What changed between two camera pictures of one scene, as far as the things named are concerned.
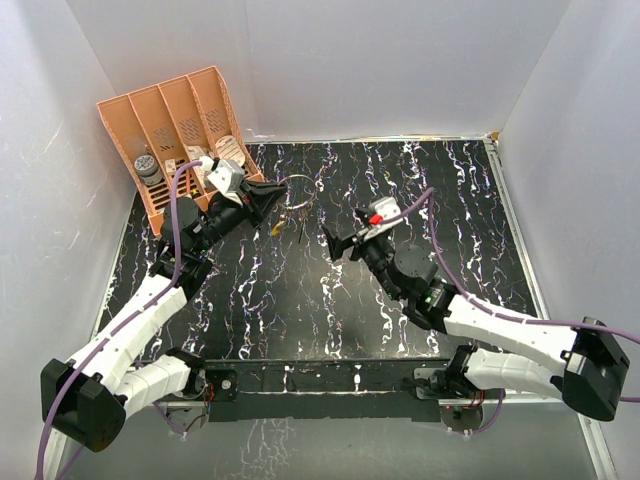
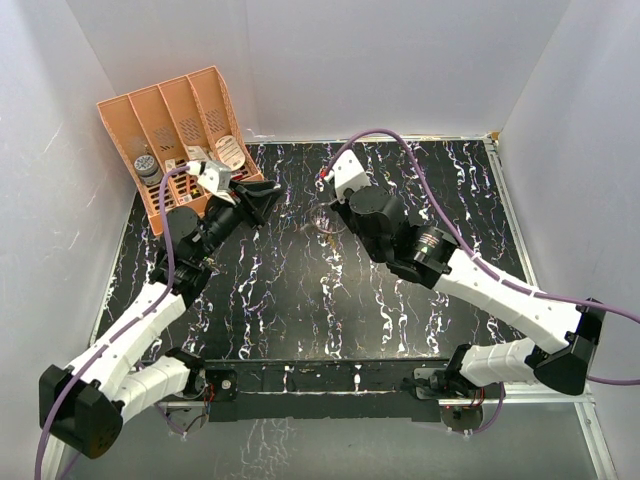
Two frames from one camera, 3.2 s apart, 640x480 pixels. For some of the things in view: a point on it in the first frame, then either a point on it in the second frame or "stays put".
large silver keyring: (286, 192) to (319, 233)
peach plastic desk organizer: (184, 139) stays put
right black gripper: (338, 246) to (343, 209)
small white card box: (170, 165) stays put
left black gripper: (261, 198) stays put
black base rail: (382, 388) stays put
